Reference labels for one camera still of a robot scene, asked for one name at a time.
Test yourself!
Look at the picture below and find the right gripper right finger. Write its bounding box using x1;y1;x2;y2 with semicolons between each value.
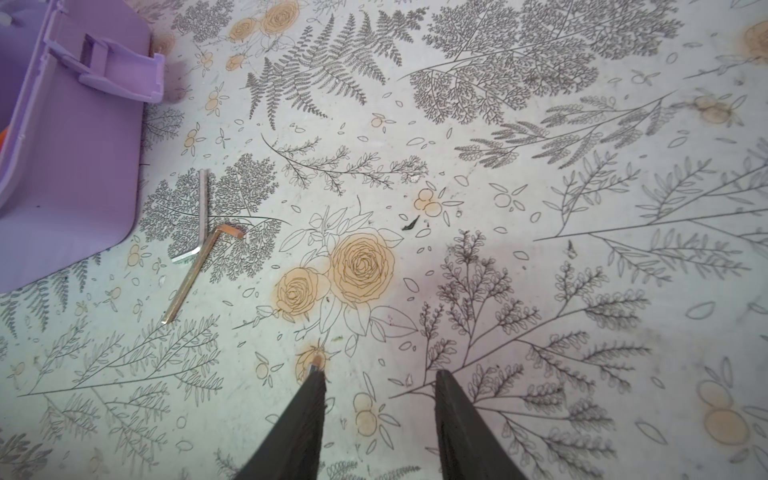
435;370;526;480

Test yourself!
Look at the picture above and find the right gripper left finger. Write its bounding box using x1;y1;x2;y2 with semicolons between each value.
235;365;326;479

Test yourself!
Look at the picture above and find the pink hex key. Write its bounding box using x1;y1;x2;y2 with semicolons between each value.
161;224;246;325

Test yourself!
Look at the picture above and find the silver hex key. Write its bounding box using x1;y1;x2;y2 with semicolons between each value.
171;169;209;264

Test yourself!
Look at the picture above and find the purple plastic tool box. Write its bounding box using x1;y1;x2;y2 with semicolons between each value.
1;1;165;293

